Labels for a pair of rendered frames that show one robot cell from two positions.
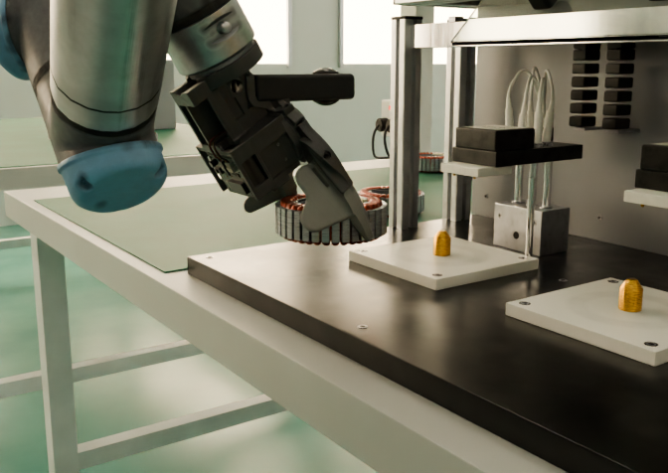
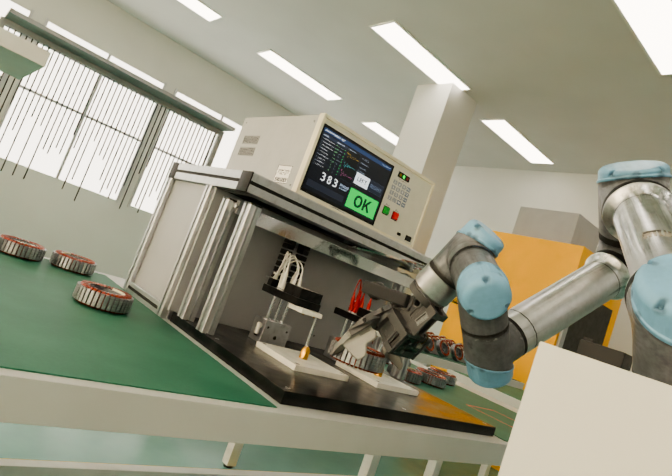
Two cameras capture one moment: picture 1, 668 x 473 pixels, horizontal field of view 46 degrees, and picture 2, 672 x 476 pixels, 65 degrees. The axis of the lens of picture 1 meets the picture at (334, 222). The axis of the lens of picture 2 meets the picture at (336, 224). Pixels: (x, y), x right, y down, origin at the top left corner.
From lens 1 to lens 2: 1.41 m
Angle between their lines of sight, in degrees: 95
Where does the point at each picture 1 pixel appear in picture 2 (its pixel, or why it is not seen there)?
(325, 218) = (397, 361)
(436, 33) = (276, 225)
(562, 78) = (257, 247)
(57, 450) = not seen: outside the picture
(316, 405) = (424, 447)
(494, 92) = not seen: hidden behind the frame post
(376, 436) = (448, 447)
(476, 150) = (311, 302)
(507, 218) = (272, 329)
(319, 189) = not seen: hidden behind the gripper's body
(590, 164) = (258, 293)
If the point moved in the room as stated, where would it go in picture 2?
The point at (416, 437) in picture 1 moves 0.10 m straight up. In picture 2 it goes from (463, 440) to (479, 393)
